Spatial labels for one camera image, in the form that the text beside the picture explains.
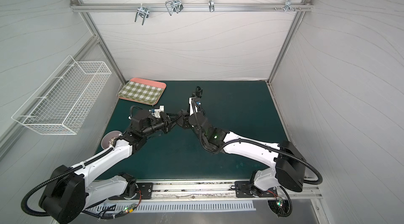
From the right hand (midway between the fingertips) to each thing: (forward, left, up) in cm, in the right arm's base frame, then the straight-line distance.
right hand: (185, 110), depth 74 cm
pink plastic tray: (+40, +38, -23) cm, 60 cm away
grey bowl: (-7, +46, -19) cm, 50 cm away
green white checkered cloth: (+31, +40, -24) cm, 56 cm away
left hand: (-2, +1, -3) cm, 4 cm away
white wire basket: (-5, +53, +8) cm, 54 cm away
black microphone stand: (+3, -6, +9) cm, 11 cm away
